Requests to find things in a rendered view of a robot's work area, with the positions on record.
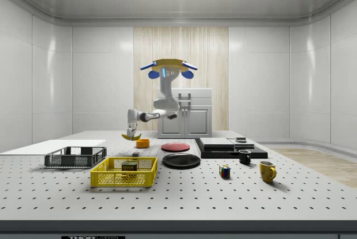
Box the banana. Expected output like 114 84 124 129
121 132 142 142

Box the red plate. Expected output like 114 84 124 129
161 142 191 152

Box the yellow basket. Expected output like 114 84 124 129
90 157 158 187

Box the black plate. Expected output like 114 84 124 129
162 153 201 169

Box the white cabinet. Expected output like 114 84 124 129
157 87 213 139

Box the dark grey basket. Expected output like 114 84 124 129
44 146 108 169

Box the drone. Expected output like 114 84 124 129
139 58 199 80

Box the white board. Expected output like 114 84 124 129
0 139 107 155

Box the puzzle cube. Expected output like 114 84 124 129
219 164 232 179

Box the black mug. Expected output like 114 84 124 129
238 149 252 165

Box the yellow mug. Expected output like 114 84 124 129
259 160 277 183

